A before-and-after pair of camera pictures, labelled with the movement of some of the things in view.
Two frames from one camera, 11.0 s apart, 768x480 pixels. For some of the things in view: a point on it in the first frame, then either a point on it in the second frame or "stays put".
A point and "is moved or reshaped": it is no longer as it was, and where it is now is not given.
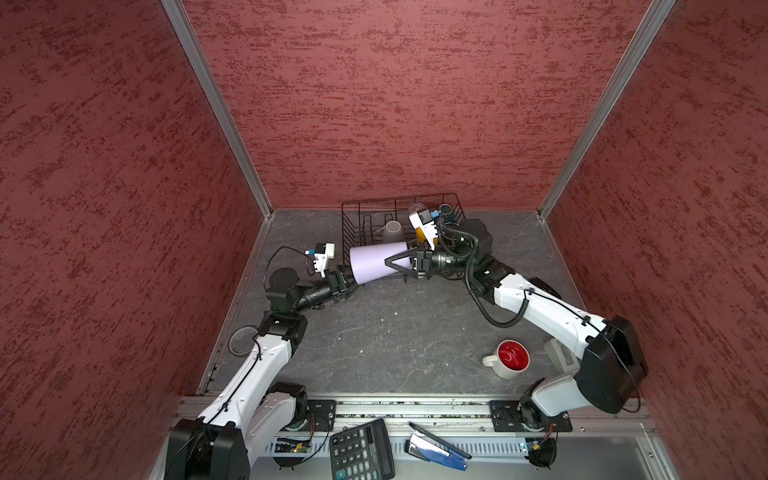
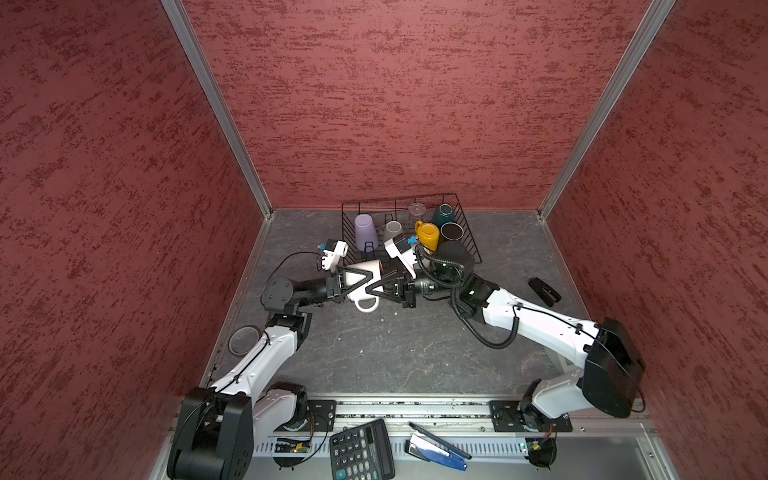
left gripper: (339, 285) stays put
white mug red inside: (510, 359) to (364, 300)
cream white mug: (391, 232) stays put
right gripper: (424, 262) to (395, 295)
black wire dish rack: (386, 221) stays put
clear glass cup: (416, 207) stays put
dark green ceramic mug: (447, 211) stays put
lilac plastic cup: (368, 262) is moved or reshaped
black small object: (542, 285) stays put
